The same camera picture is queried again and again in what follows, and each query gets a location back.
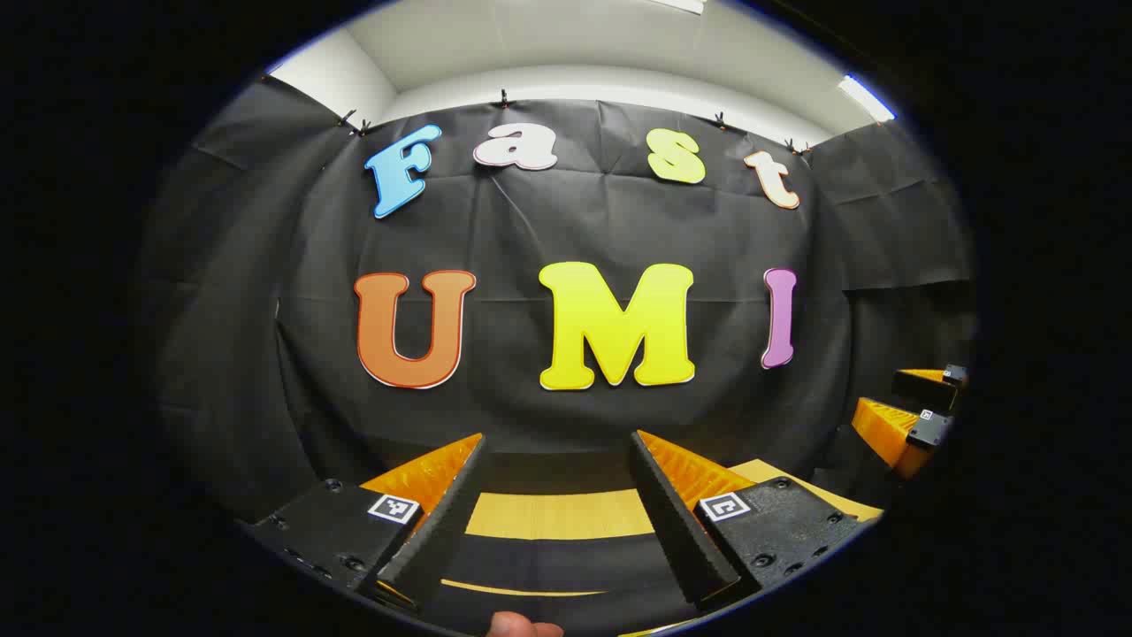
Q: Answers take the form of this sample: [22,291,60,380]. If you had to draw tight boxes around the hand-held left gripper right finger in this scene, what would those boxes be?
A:
[628,430,866,613]

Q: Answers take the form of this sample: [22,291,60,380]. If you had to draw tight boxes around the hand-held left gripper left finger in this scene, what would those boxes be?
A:
[250,432,489,616]

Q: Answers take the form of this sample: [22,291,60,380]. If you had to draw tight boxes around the dark blue jeans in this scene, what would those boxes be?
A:
[440,533,700,620]

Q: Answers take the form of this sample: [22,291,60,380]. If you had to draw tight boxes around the black backdrop cloth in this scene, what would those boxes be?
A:
[133,84,978,523]

